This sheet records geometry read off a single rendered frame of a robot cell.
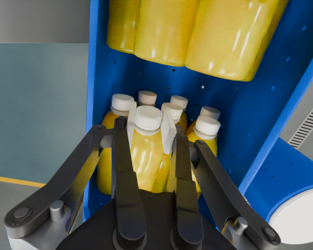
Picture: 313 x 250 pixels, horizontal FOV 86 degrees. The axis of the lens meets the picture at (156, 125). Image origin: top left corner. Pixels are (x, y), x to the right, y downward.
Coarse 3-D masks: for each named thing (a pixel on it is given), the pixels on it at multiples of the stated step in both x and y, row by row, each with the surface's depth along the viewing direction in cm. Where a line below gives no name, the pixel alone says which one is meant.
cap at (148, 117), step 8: (136, 112) 22; (144, 112) 22; (152, 112) 23; (160, 112) 23; (136, 120) 22; (144, 120) 22; (152, 120) 21; (160, 120) 22; (144, 128) 22; (152, 128) 22
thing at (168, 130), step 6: (168, 108) 23; (168, 114) 21; (162, 120) 23; (168, 120) 19; (162, 126) 22; (168, 126) 18; (174, 126) 18; (162, 132) 21; (168, 132) 17; (174, 132) 17; (162, 138) 20; (168, 138) 17; (162, 144) 20; (168, 144) 18; (168, 150) 18
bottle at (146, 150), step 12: (144, 132) 22; (156, 132) 23; (132, 144) 23; (144, 144) 23; (156, 144) 23; (132, 156) 23; (144, 156) 23; (156, 156) 24; (144, 168) 24; (156, 168) 26; (144, 180) 26
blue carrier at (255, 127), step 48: (96, 0) 17; (96, 48) 22; (288, 48) 24; (96, 96) 27; (192, 96) 40; (240, 96) 33; (288, 96) 21; (240, 144) 31; (96, 192) 40; (240, 192) 22
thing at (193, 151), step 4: (176, 128) 19; (180, 128) 19; (176, 132) 18; (180, 132) 19; (172, 144) 18; (192, 144) 17; (172, 148) 17; (192, 148) 16; (192, 152) 16; (196, 152) 16; (192, 156) 16; (196, 156) 16; (192, 160) 17; (196, 160) 17
